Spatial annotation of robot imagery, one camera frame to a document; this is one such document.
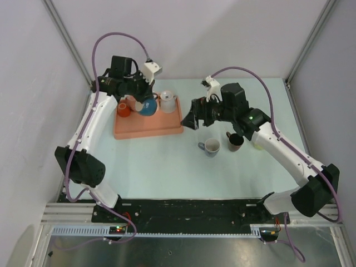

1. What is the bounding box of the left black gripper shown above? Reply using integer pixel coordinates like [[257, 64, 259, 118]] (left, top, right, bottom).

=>
[[124, 70, 155, 104]]

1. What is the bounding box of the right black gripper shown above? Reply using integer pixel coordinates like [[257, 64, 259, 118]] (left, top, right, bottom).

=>
[[181, 93, 235, 130]]

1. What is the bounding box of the small pink mug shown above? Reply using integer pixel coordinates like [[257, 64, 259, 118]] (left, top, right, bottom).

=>
[[125, 95, 137, 112]]

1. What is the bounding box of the dark blue mug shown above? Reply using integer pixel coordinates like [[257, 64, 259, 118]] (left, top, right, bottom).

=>
[[135, 98, 157, 116]]

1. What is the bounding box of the grey blue mug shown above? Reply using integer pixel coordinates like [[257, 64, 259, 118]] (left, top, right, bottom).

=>
[[197, 138, 220, 157]]

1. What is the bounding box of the orange mug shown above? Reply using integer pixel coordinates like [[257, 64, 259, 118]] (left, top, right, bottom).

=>
[[117, 102, 131, 118]]

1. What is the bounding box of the brown mug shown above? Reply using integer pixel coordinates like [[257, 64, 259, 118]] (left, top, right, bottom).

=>
[[226, 132, 244, 152]]

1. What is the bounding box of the yellow faceted mug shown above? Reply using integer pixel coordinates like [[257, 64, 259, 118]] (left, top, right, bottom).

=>
[[253, 143, 264, 150]]

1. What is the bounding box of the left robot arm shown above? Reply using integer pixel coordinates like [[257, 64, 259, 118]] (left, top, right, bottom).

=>
[[55, 56, 161, 222]]

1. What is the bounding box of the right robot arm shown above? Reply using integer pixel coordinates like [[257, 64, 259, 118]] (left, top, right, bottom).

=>
[[181, 83, 340, 223]]

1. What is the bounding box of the clear glass mug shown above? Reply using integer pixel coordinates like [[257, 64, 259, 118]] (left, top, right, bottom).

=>
[[160, 91, 177, 113]]

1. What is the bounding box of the salmon plastic tray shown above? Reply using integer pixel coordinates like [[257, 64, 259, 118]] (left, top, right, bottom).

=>
[[113, 96, 184, 140]]

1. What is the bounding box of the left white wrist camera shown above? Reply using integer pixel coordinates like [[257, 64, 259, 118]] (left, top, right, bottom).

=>
[[141, 61, 162, 85]]

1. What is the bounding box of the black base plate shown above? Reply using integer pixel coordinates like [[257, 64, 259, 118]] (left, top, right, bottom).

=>
[[91, 199, 290, 234]]

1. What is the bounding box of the left aluminium frame post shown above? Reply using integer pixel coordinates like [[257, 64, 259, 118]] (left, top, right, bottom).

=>
[[41, 0, 92, 85]]

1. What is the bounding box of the aluminium frame post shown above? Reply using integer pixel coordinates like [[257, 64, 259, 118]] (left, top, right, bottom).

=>
[[41, 0, 92, 85], [285, 0, 339, 89]]

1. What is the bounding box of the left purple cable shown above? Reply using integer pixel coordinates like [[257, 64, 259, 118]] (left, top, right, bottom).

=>
[[51, 32, 153, 251]]

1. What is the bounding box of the purple cable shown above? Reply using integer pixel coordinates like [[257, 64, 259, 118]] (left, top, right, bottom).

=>
[[51, 32, 153, 251], [211, 66, 343, 263]]

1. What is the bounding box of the white cable duct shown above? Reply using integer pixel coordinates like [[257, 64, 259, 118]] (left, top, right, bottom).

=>
[[52, 225, 277, 238]]

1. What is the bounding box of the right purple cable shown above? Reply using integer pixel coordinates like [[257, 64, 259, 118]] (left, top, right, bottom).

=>
[[211, 66, 343, 263]]

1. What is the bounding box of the aluminium front rail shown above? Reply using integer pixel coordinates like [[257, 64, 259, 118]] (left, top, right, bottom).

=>
[[41, 203, 340, 226]]

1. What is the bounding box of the right aluminium frame post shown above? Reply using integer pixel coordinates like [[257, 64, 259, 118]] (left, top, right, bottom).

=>
[[285, 0, 339, 89]]

